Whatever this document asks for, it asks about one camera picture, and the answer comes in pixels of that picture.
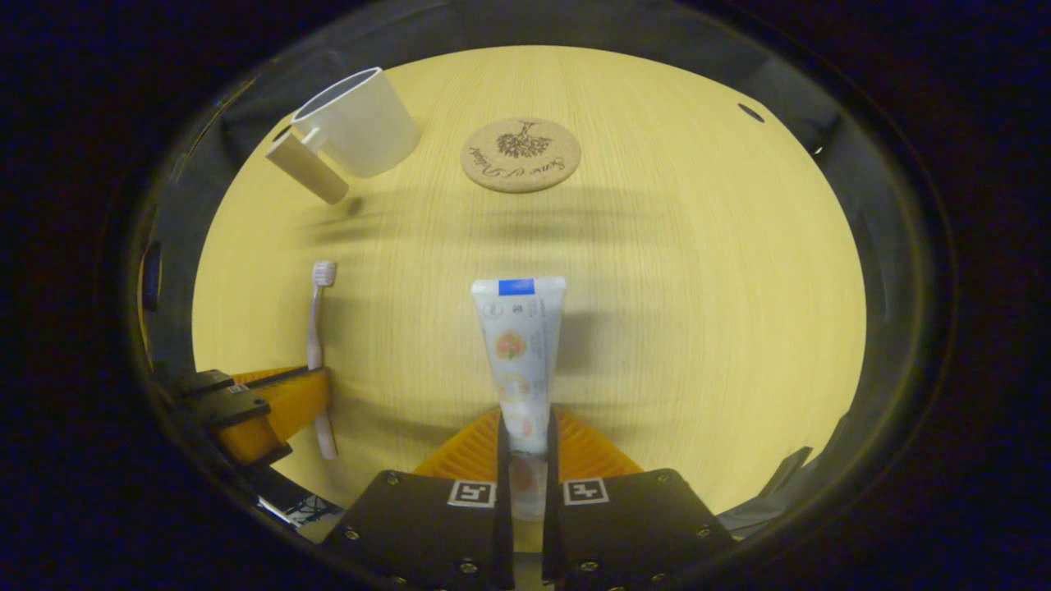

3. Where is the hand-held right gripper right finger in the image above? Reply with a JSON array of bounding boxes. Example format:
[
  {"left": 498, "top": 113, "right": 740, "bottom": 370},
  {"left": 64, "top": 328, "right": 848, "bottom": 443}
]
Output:
[{"left": 542, "top": 407, "right": 737, "bottom": 591}]

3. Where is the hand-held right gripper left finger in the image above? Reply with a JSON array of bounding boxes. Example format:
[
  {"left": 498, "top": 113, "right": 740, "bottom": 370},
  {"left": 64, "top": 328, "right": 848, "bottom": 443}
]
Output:
[{"left": 323, "top": 407, "right": 516, "bottom": 591}]

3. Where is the white toothbrush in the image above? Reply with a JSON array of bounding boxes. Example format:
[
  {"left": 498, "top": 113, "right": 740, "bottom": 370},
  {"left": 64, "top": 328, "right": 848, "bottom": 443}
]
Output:
[{"left": 307, "top": 261, "right": 339, "bottom": 460}]

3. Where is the white toothpaste tube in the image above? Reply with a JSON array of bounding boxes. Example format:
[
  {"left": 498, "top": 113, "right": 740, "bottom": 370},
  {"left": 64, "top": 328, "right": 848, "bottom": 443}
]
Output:
[{"left": 471, "top": 277, "right": 567, "bottom": 522}]

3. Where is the white cup with handle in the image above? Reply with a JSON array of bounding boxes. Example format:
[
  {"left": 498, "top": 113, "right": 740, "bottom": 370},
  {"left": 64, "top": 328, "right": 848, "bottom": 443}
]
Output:
[{"left": 264, "top": 67, "right": 422, "bottom": 205}]

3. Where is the round cork coaster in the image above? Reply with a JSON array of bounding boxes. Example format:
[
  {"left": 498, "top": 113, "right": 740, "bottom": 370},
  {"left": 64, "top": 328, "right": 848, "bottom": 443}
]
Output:
[{"left": 460, "top": 117, "right": 582, "bottom": 194}]

